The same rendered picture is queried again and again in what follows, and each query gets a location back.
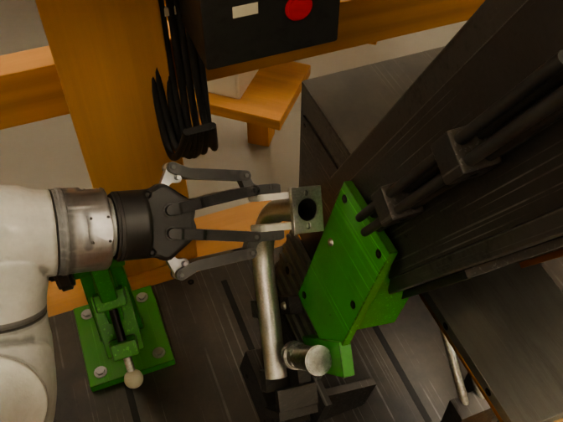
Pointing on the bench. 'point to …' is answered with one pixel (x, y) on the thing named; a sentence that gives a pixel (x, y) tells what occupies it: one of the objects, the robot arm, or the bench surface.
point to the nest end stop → (289, 412)
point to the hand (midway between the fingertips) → (281, 210)
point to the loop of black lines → (209, 135)
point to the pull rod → (134, 377)
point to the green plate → (350, 275)
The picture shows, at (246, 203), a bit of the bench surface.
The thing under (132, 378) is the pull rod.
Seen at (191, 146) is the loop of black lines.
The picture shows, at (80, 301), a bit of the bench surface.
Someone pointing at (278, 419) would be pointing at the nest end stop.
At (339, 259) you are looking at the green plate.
